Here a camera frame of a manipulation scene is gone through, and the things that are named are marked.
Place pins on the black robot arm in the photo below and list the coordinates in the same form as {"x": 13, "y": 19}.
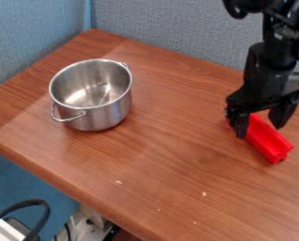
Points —
{"x": 281, "y": 23}

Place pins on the red plastic block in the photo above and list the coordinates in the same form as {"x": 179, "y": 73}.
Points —
{"x": 270, "y": 143}

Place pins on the stainless steel pot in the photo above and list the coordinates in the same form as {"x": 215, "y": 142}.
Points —
{"x": 91, "y": 93}

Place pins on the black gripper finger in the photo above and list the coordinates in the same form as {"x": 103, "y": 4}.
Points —
{"x": 281, "y": 113}
{"x": 239, "y": 123}

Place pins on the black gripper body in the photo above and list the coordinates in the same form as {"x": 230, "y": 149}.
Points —
{"x": 269, "y": 81}

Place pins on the white device under table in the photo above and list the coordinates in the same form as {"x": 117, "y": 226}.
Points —
{"x": 11, "y": 233}

